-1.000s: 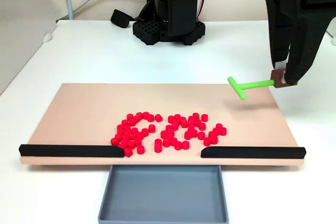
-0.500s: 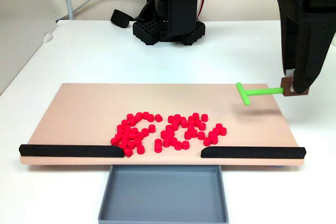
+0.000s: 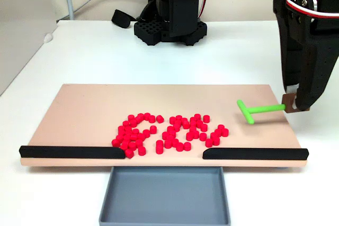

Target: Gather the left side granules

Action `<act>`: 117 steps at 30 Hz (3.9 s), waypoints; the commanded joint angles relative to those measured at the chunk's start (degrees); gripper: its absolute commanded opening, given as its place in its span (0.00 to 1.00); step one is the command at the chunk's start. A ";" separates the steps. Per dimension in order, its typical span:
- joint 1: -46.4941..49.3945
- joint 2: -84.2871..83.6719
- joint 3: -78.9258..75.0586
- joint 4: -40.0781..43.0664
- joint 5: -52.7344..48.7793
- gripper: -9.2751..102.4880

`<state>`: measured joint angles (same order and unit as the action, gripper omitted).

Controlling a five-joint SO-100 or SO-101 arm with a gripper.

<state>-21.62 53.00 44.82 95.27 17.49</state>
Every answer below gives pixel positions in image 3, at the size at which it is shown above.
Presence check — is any black rail strip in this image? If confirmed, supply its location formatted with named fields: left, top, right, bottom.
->
left=19, top=145, right=126, bottom=160
left=202, top=148, right=310, bottom=161

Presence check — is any green T pusher brown block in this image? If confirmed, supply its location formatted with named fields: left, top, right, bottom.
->
left=236, top=93, right=311, bottom=125

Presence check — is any white red black servo cable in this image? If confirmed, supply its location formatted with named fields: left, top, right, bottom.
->
left=285, top=0, right=339, bottom=20

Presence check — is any gray shallow tray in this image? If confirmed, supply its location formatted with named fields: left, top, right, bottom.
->
left=99, top=166, right=231, bottom=226

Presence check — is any black table clamp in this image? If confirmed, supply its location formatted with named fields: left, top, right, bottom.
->
left=111, top=0, right=158, bottom=29

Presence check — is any beige flat board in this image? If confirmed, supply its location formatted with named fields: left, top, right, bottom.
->
left=20, top=83, right=309, bottom=168

